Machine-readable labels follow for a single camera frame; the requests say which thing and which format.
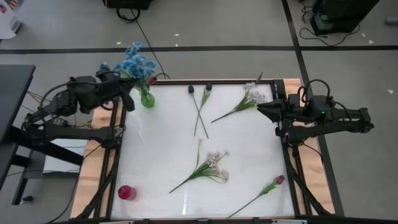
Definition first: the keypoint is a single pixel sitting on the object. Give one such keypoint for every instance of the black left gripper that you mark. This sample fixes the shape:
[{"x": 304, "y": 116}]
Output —
[{"x": 112, "y": 87}]

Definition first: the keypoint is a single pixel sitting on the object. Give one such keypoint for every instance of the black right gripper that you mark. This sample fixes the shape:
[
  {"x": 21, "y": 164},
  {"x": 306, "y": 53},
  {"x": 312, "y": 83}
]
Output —
[{"x": 292, "y": 109}]

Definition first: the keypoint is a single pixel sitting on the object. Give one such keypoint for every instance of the red tulip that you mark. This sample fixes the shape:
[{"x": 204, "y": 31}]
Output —
[
  {"x": 152, "y": 80},
  {"x": 280, "y": 180}
]

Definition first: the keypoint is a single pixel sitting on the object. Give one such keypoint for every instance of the white flower bunch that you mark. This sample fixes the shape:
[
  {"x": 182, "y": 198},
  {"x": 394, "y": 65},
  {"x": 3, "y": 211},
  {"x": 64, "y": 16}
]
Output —
[
  {"x": 202, "y": 169},
  {"x": 245, "y": 104}
]

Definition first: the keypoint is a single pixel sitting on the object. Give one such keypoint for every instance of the blue flower bunch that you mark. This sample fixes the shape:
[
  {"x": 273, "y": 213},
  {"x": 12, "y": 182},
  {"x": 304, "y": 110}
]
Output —
[{"x": 136, "y": 67}]

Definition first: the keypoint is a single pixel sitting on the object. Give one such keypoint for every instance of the dark tulip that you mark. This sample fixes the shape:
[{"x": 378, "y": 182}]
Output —
[{"x": 191, "y": 89}]

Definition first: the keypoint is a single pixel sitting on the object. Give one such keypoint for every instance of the thin green stems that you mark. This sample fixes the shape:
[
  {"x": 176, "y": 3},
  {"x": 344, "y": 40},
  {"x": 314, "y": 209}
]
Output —
[{"x": 209, "y": 86}]

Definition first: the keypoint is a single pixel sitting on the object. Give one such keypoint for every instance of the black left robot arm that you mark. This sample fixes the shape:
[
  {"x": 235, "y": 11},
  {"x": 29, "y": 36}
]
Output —
[{"x": 77, "y": 133}]

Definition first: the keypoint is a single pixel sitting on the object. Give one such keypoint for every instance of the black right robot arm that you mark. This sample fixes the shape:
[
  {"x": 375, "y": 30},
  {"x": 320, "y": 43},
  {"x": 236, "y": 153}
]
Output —
[{"x": 342, "y": 119}]

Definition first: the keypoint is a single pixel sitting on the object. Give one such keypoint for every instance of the green glass vase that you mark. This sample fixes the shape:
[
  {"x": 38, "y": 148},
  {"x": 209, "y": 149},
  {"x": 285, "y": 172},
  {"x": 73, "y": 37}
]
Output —
[{"x": 147, "y": 100}]

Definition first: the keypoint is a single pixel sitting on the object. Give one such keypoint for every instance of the red glass vase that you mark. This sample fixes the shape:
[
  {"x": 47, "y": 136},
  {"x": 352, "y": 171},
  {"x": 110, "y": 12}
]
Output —
[{"x": 126, "y": 192}]

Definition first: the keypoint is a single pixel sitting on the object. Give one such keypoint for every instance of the black box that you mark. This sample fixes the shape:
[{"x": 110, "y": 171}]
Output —
[{"x": 127, "y": 3}]

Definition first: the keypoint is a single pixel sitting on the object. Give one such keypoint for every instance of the white panel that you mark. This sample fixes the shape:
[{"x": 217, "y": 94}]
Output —
[{"x": 65, "y": 155}]

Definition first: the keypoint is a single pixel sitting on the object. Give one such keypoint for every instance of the wooden table board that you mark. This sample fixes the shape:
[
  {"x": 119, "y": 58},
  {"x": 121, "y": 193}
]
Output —
[{"x": 90, "y": 174}]

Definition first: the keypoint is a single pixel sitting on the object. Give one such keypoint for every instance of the dark desk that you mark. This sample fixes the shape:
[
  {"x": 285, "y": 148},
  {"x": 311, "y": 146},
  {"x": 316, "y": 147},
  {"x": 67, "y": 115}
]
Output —
[{"x": 15, "y": 93}]

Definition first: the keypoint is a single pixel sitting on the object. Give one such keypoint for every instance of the black cabinet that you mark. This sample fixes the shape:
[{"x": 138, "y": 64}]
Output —
[{"x": 342, "y": 12}]

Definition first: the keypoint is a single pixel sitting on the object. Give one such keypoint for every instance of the white cart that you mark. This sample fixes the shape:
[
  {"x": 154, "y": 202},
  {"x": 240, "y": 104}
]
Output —
[{"x": 7, "y": 21}]

